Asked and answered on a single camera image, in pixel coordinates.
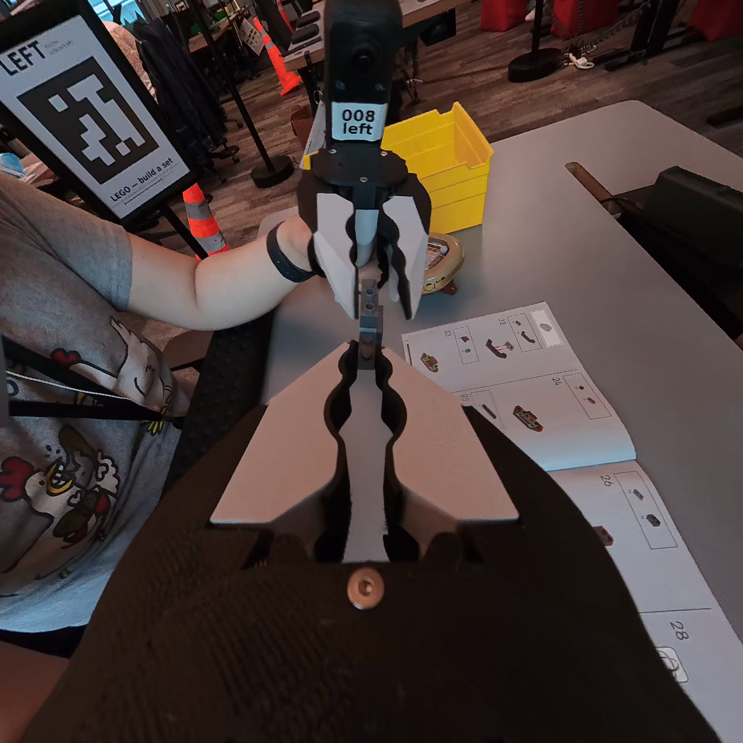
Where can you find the yellow plastic bin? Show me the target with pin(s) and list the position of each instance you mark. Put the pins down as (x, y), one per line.
(453, 168)

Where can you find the grey desk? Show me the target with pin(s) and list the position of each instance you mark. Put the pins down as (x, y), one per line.
(609, 261)

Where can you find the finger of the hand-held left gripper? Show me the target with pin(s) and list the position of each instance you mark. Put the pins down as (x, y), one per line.
(409, 244)
(334, 249)

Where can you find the marker sign on black easel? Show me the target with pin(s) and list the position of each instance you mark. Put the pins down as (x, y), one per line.
(87, 116)

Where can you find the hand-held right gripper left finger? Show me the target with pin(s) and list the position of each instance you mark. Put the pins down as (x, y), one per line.
(278, 464)

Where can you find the orange traffic cone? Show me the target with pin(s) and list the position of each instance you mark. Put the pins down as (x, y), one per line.
(284, 69)
(203, 226)

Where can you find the building instruction booklet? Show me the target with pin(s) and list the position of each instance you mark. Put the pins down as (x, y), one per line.
(522, 394)

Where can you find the person in grey shirt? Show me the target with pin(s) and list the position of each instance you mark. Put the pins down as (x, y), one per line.
(58, 290)

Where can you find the person's left forearm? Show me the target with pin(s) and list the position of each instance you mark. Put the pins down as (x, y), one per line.
(220, 284)

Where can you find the red cushion seat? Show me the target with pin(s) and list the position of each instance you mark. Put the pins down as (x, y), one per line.
(717, 17)
(502, 14)

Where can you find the white power strip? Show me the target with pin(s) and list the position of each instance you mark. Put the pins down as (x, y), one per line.
(580, 60)

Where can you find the tan brick-built pot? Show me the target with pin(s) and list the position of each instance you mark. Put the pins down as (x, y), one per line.
(450, 261)

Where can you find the person's left hand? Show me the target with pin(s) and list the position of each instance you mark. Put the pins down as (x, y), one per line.
(295, 235)

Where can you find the dark grey brick assembly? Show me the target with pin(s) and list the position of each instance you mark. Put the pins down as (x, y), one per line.
(370, 325)

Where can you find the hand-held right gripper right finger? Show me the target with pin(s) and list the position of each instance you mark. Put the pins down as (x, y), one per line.
(453, 464)

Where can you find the black wristband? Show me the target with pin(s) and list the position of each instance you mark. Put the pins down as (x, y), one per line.
(284, 261)

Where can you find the black stanchion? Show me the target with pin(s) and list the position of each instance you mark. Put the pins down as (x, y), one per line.
(534, 67)
(271, 171)

